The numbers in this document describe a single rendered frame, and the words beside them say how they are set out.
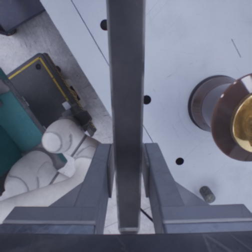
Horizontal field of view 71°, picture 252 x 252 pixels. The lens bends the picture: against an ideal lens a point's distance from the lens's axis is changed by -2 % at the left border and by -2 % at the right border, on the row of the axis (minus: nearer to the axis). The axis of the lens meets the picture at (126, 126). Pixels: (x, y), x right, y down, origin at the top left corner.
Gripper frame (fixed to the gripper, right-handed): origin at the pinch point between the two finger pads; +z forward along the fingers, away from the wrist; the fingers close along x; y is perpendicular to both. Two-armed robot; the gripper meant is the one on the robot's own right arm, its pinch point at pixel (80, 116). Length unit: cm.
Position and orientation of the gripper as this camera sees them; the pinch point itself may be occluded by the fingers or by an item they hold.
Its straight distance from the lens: 98.3
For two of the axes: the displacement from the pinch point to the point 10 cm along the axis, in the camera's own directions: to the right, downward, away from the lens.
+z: 0.1, -2.8, 9.6
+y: -8.7, 4.8, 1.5
